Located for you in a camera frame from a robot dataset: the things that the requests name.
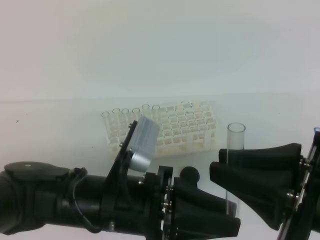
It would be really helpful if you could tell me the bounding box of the black scoop with handle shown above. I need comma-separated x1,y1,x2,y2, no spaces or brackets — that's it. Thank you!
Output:
179,166,200,190

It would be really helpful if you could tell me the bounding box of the white test tube rack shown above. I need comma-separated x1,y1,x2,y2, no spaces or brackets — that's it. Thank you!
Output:
108,101,217,158

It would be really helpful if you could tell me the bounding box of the black camera cable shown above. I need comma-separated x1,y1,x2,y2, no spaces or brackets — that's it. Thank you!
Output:
67,167,103,235

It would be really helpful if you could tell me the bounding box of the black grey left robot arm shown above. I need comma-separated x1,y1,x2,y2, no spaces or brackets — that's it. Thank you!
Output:
0,162,241,240

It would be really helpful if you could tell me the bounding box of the clear glass test tube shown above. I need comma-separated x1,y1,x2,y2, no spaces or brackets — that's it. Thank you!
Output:
225,122,246,218

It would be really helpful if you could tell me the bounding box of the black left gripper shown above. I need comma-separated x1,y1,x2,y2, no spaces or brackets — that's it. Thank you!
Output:
138,166,241,240

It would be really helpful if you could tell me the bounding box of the clear tube in rack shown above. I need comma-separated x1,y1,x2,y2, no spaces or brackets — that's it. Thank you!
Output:
132,107,142,122
112,108,122,137
141,103,152,118
151,104,161,124
101,111,111,145
120,108,130,135

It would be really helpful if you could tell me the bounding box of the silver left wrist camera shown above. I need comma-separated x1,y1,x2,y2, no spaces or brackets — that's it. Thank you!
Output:
125,116,160,173

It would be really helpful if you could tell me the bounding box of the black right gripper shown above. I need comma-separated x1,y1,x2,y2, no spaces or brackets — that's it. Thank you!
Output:
209,129,320,240

